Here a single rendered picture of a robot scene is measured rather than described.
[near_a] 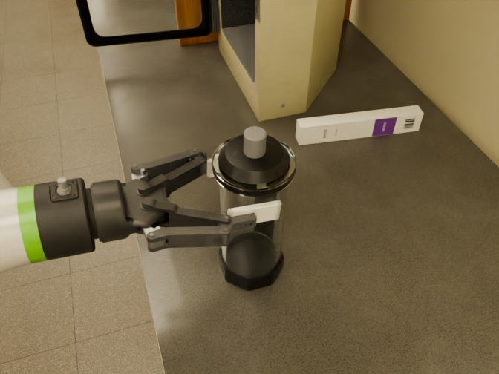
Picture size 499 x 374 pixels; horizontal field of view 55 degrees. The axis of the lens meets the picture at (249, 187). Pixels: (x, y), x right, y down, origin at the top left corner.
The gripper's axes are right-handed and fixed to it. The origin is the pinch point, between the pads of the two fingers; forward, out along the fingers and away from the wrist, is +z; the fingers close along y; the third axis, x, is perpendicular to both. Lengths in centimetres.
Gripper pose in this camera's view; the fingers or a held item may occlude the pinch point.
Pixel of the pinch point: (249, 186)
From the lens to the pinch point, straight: 64.4
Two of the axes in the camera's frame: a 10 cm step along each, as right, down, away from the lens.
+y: -3.2, -6.8, 6.7
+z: 9.4, -1.6, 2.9
